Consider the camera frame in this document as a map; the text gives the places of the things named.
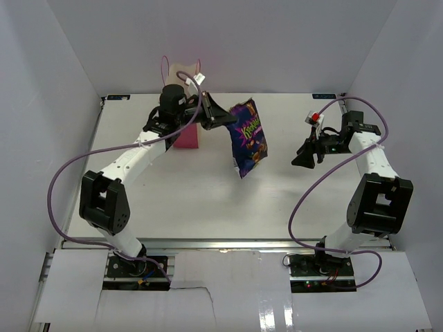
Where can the black corner label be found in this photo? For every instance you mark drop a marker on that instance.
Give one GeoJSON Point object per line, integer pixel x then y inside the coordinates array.
{"type": "Point", "coordinates": [323, 96]}
{"type": "Point", "coordinates": [118, 97]}

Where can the aluminium table edge rail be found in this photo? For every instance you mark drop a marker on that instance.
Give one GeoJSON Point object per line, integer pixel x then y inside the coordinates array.
{"type": "Point", "coordinates": [229, 244]}

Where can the purple nut snack bag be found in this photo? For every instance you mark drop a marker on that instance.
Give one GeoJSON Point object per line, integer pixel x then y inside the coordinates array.
{"type": "Point", "coordinates": [248, 142]}

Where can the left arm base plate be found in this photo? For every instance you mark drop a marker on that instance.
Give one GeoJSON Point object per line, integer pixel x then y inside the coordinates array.
{"type": "Point", "coordinates": [135, 276]}

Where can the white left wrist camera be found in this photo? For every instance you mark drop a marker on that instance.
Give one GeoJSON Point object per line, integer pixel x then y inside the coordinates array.
{"type": "Point", "coordinates": [197, 80]}

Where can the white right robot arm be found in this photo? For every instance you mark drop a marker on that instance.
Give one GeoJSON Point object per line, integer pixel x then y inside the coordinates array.
{"type": "Point", "coordinates": [401, 193]}

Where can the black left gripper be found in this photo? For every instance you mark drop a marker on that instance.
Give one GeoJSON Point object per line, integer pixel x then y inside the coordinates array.
{"type": "Point", "coordinates": [213, 115]}

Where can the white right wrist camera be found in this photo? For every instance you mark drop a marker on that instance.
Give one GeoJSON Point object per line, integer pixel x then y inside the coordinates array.
{"type": "Point", "coordinates": [315, 120]}

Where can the black corner label left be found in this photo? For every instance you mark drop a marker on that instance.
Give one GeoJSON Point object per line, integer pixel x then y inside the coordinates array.
{"type": "Point", "coordinates": [118, 97]}

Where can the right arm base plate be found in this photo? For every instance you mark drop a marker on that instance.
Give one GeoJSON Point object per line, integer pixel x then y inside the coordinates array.
{"type": "Point", "coordinates": [310, 274]}

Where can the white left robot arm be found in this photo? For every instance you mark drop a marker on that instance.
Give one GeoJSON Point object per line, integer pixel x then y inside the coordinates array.
{"type": "Point", "coordinates": [103, 198]}

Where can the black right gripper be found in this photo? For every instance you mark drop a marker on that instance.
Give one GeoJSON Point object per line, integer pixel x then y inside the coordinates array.
{"type": "Point", "coordinates": [306, 158]}

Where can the black corner label right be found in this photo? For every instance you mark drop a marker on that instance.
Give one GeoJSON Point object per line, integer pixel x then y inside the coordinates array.
{"type": "Point", "coordinates": [323, 96]}

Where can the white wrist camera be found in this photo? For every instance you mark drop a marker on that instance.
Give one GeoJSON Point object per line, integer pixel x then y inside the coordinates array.
{"type": "Point", "coordinates": [315, 120]}
{"type": "Point", "coordinates": [197, 80]}

